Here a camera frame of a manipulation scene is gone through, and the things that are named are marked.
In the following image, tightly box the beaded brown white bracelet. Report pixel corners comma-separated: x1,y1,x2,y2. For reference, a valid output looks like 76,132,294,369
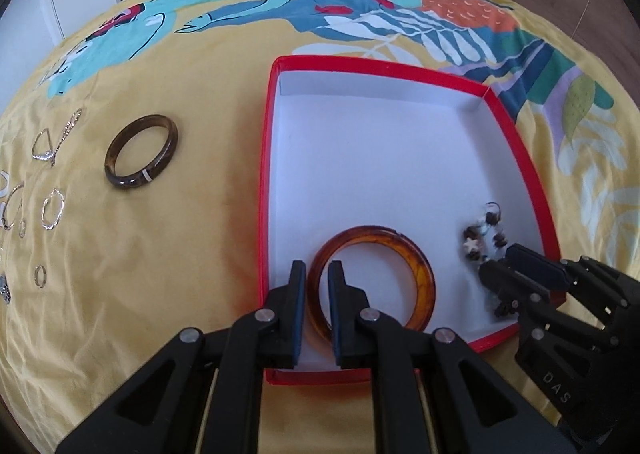
462,201,522,319

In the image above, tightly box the amber orange bangle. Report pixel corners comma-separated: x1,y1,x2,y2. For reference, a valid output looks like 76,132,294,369
307,226,436,341

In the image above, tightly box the silver wrist watch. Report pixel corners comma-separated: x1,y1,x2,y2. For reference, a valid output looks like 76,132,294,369
0,273,12,304

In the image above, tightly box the dark brown bangle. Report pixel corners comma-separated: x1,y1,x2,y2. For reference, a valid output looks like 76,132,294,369
103,114,179,191

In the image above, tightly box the twisted silver hoop earring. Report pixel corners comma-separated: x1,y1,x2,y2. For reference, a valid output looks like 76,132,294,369
40,188,65,231

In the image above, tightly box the red white jewelry box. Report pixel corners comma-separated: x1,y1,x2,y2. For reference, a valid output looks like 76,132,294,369
258,55,560,352

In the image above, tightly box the yellow dinosaur print duvet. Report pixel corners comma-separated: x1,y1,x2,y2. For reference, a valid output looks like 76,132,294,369
1,0,639,453

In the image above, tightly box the thin rose gold bangle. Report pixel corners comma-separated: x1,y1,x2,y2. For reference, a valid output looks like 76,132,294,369
1,181,25,231

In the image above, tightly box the rhinestone chain necklace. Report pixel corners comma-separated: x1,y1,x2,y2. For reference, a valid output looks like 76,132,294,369
30,107,84,167

